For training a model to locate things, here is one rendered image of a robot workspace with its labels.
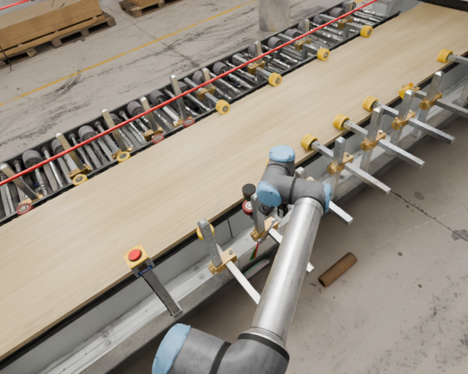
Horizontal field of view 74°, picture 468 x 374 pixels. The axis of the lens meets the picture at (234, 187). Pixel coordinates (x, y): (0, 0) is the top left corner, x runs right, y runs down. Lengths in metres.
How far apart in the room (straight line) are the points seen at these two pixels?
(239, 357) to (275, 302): 0.14
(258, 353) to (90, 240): 1.18
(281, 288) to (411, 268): 1.82
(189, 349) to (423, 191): 2.53
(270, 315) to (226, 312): 1.54
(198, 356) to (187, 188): 1.12
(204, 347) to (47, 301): 1.04
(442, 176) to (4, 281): 3.07
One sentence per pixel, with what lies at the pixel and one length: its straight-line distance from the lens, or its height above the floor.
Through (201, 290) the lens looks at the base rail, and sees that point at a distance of 1.58.
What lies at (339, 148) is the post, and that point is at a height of 1.09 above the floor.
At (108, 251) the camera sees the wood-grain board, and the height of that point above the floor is 0.90.
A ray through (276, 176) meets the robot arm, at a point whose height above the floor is 1.36.
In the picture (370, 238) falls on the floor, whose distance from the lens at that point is 2.56.
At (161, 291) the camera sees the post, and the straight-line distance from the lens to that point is 1.34.
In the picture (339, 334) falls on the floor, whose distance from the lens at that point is 2.22.
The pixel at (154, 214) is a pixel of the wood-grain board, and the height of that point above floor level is 0.90.
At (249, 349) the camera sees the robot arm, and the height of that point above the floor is 1.44.
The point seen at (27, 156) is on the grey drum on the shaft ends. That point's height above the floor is 0.86.
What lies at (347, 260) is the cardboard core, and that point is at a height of 0.08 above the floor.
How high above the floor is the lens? 2.11
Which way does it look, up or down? 48 degrees down
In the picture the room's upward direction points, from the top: 11 degrees counter-clockwise
